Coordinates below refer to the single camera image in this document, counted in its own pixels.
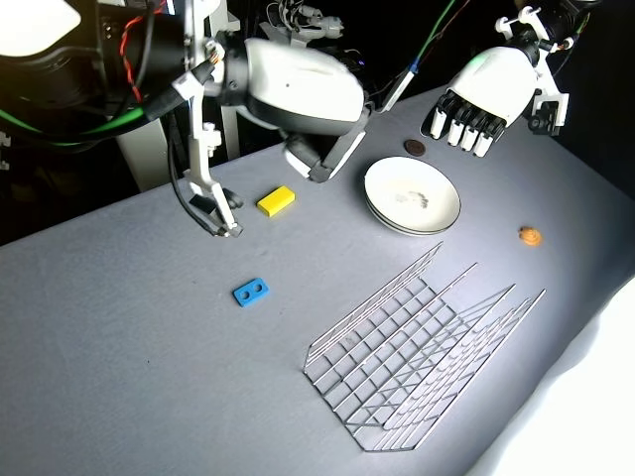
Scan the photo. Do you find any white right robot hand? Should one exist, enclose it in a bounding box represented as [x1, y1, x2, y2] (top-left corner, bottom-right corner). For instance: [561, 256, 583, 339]
[217, 37, 374, 183]

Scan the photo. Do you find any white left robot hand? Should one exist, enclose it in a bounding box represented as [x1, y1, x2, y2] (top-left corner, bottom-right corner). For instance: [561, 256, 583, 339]
[420, 47, 541, 159]

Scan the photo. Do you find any white plate with grey smudge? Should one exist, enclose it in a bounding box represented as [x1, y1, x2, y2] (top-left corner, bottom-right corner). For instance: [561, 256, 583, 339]
[364, 156, 461, 235]

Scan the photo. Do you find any plain white plate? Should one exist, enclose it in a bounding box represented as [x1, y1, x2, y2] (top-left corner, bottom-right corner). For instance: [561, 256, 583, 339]
[365, 195, 455, 237]

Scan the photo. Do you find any white spare robot hand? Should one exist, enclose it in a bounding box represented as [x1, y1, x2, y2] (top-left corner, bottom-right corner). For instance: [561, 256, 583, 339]
[260, 0, 347, 51]

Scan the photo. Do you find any yellow rectangular block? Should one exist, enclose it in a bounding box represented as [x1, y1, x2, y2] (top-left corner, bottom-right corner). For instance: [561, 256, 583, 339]
[256, 185, 297, 218]

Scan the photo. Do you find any blue block with two holes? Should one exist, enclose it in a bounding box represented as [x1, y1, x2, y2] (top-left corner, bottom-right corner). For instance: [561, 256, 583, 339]
[231, 278, 271, 308]

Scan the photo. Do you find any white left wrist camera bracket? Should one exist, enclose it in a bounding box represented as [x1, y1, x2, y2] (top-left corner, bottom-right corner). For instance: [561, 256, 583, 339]
[494, 4, 572, 138]

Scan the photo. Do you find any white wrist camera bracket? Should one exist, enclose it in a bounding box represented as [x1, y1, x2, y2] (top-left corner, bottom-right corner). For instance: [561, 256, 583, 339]
[171, 0, 245, 239]
[494, 4, 572, 138]

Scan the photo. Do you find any thin green background cable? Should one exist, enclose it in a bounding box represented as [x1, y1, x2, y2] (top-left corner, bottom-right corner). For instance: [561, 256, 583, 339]
[414, 0, 457, 65]

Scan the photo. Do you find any grey cable adapter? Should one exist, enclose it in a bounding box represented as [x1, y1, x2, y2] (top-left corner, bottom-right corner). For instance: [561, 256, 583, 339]
[380, 59, 422, 113]

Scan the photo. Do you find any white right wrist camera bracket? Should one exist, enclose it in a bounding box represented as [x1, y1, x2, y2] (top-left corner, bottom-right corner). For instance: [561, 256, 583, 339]
[171, 0, 245, 239]

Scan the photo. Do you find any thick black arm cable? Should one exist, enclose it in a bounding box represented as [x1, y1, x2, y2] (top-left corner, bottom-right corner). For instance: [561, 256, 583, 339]
[88, 61, 224, 138]

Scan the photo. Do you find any thin black camera cable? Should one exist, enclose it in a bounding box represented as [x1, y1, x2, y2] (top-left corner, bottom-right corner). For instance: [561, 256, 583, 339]
[167, 111, 219, 235]

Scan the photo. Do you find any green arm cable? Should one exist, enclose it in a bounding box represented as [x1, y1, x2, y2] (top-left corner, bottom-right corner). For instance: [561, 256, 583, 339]
[0, 101, 150, 149]

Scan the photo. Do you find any red black twisted wire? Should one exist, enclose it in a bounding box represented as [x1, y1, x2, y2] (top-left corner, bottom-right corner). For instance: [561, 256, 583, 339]
[118, 0, 169, 103]

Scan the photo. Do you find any silver wire rack shelf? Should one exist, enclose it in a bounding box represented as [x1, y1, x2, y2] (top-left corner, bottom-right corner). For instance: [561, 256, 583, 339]
[302, 241, 547, 453]

